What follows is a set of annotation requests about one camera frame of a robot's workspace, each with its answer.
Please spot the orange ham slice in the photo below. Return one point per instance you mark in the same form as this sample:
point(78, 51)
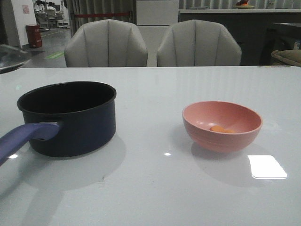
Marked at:
point(217, 128)

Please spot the pink bowl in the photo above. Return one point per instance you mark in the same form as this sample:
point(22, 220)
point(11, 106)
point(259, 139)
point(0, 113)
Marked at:
point(199, 117)

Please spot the glass lid with blue knob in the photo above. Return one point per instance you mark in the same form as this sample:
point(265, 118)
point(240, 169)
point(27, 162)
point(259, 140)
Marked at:
point(11, 58)

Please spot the left beige chair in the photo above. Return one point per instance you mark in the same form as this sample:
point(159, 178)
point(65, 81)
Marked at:
point(106, 43)

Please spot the beige chair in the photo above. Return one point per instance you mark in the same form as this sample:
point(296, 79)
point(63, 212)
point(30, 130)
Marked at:
point(106, 43)
point(198, 43)

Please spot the right beige chair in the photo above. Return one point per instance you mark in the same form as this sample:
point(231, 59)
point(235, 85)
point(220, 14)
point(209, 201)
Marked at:
point(198, 43)

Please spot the dark blue saucepan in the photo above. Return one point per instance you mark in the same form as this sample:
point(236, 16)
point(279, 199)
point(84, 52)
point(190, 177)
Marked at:
point(63, 120)

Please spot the white cabinet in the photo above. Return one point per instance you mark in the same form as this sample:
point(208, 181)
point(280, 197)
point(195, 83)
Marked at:
point(153, 17)

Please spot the red trash bin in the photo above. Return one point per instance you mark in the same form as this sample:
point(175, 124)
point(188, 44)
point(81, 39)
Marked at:
point(33, 36)

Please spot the fruit plate on counter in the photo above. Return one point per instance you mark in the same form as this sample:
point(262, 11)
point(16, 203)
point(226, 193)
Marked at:
point(243, 4)

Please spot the olive cushion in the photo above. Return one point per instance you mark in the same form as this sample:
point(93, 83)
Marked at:
point(287, 57)

